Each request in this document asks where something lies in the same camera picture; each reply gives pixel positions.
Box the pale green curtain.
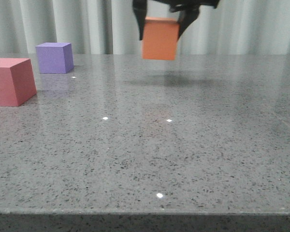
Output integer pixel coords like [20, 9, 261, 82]
[0, 0, 290, 55]

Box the purple foam cube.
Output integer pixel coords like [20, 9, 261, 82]
[35, 43, 74, 74]

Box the red foam cube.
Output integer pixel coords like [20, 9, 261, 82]
[0, 58, 37, 106]

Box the orange foam cube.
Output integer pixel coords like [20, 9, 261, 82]
[142, 17, 179, 60]

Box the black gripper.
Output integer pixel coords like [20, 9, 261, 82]
[132, 0, 220, 41]

